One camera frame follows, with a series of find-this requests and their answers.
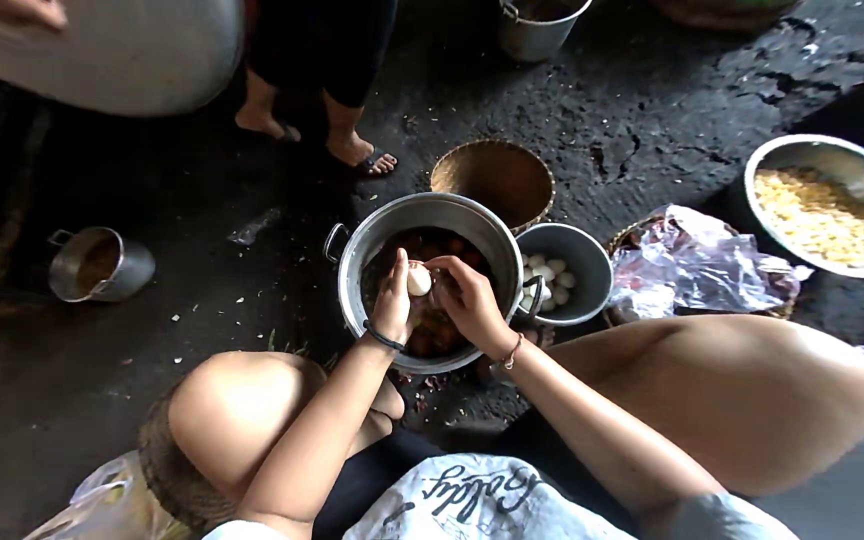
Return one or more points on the person's right hand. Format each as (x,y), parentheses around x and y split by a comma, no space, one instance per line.
(475,306)

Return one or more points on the person's left hand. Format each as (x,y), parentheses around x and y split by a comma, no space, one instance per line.
(391,309)

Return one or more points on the person's left fingers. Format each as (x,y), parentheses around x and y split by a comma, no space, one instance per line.
(401,271)

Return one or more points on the person's right fingers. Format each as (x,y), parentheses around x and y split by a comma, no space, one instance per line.
(457,271)

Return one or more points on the peeled white egg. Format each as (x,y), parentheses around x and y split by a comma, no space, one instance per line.
(419,280)

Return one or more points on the person's right forearm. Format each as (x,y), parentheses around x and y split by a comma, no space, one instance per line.
(598,424)

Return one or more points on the person's left forearm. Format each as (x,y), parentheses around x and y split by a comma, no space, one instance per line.
(317,433)

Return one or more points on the large silver metal pot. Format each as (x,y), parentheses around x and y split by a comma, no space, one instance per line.
(355,277)

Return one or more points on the pile of brown eggs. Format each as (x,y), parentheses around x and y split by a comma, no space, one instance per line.
(432,339)

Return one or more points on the heap of boiled eggs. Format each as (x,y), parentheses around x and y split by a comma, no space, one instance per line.
(541,272)

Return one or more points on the round brown woven basket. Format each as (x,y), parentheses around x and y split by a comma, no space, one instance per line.
(499,177)

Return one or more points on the grey metal pot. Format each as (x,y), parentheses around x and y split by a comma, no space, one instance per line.
(589,274)

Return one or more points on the clear plastic scrap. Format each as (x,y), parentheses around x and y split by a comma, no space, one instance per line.
(254,227)

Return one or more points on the person's body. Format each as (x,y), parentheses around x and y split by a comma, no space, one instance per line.
(469,499)

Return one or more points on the silver metal bucket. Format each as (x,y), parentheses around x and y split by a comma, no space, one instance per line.
(536,38)

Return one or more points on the clear crumpled plastic bag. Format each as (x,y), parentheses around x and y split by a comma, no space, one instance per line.
(724,270)

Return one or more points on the brown woven round container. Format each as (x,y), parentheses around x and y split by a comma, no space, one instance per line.
(177,480)

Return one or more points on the woven basket with dark rim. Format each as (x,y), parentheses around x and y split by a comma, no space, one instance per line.
(786,307)

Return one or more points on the large round grey metal basin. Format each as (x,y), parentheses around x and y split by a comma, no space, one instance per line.
(147,56)

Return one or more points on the heap of yellow food pieces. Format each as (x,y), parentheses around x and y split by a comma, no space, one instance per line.
(814,217)

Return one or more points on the yellowish translucent plastic bag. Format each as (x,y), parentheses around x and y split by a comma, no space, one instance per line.
(113,504)

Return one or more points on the wide silver metal bowl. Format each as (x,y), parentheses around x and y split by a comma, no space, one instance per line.
(837,153)

